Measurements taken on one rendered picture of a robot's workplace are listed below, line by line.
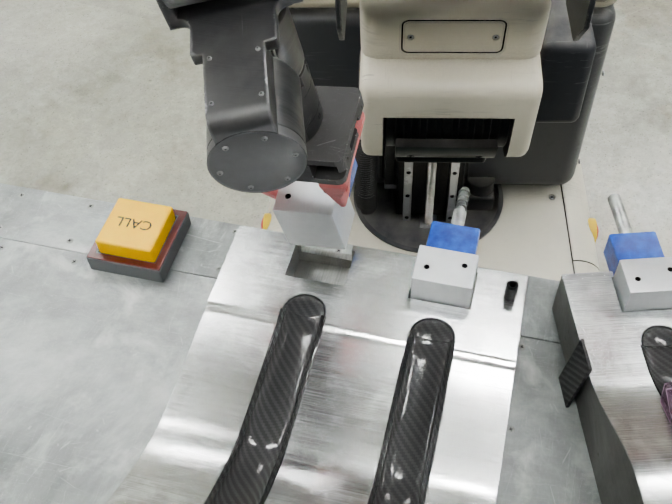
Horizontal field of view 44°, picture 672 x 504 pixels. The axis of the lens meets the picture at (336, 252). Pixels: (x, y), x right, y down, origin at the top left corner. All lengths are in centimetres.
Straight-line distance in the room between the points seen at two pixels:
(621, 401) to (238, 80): 41
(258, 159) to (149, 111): 179
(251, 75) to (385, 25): 56
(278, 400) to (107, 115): 168
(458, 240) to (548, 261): 81
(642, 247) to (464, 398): 24
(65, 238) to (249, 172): 46
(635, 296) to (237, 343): 34
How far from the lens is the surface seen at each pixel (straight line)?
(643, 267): 77
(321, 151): 57
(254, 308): 70
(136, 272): 85
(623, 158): 214
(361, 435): 65
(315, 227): 67
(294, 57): 53
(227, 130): 45
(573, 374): 75
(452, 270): 69
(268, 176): 49
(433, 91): 103
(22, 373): 83
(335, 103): 60
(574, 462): 75
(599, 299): 77
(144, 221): 86
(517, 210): 159
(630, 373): 73
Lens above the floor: 147
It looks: 52 degrees down
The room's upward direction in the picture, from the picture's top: 4 degrees counter-clockwise
